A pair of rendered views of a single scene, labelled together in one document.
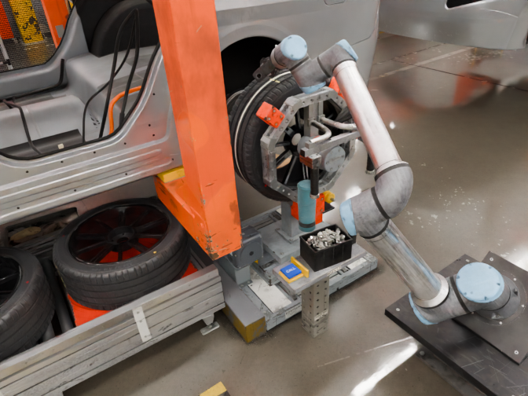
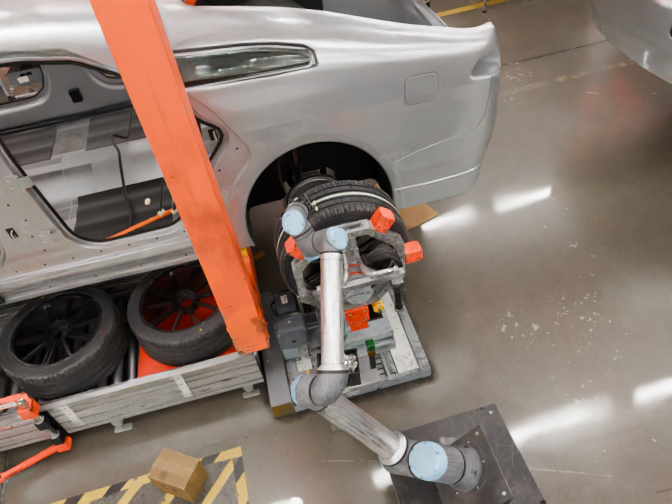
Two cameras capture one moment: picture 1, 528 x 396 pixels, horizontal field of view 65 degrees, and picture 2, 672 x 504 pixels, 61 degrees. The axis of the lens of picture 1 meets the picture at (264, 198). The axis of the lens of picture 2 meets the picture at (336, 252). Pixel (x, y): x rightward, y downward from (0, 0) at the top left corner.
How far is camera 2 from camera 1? 1.50 m
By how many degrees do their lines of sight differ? 23
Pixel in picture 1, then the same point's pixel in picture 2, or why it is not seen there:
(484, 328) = (445, 490)
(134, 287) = (181, 354)
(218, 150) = (232, 284)
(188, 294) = (225, 370)
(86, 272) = (144, 335)
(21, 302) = (93, 351)
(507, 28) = not seen: outside the picture
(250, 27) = (309, 135)
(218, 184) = (236, 306)
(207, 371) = (234, 433)
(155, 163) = not seen: hidden behind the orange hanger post
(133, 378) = (178, 420)
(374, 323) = not seen: hidden behind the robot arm
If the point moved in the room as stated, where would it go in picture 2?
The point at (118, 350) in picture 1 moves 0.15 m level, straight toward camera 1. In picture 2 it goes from (164, 400) to (164, 425)
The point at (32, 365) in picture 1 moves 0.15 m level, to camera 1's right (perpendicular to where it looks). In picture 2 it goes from (96, 401) to (120, 407)
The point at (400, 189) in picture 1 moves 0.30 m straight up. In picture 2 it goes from (325, 392) to (313, 344)
